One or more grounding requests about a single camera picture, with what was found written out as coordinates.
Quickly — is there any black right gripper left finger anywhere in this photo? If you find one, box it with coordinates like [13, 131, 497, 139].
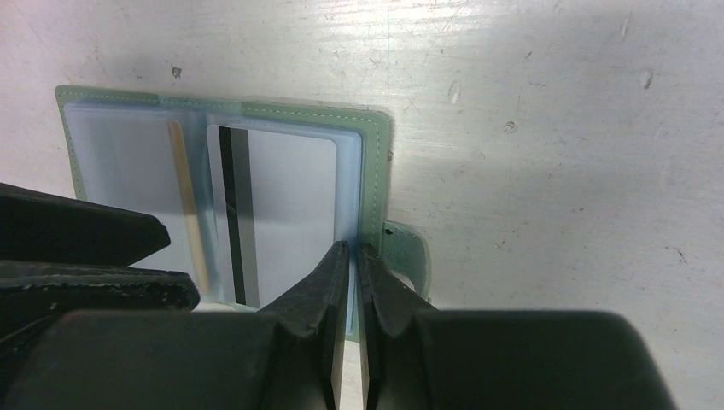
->
[3, 242, 350, 409]

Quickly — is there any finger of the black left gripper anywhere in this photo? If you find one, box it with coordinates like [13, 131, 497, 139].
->
[1, 183, 171, 267]
[1, 261, 200, 345]

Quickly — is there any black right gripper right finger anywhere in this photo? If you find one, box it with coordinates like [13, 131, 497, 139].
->
[357, 245, 675, 409]

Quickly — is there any green leather card holder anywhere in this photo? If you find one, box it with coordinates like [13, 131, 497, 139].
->
[55, 85, 431, 312]

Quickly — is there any white stripe card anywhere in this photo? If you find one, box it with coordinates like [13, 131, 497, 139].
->
[207, 121, 361, 308]

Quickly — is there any gold card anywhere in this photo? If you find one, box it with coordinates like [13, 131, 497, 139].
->
[166, 120, 210, 296]

